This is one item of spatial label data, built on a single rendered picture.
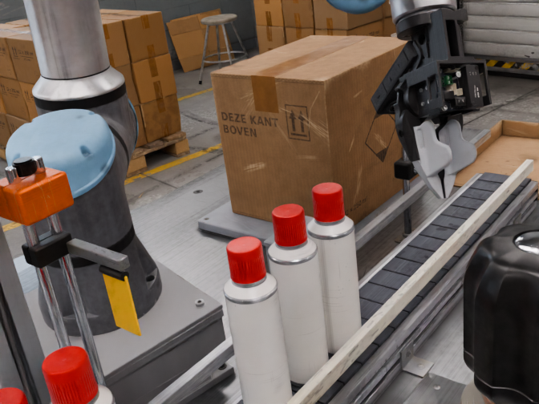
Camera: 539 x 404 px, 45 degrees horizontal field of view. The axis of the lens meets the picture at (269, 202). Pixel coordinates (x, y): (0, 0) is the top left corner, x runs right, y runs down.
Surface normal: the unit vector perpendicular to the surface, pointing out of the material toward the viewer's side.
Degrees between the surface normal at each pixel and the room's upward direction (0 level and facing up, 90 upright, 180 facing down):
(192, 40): 70
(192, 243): 0
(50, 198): 90
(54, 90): 49
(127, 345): 5
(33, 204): 90
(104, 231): 94
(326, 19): 90
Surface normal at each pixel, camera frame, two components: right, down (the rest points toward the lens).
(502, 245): -0.31, -0.86
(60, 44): 0.04, 0.48
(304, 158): -0.62, 0.39
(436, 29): -0.91, 0.10
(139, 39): 0.68, 0.22
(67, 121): -0.10, -0.80
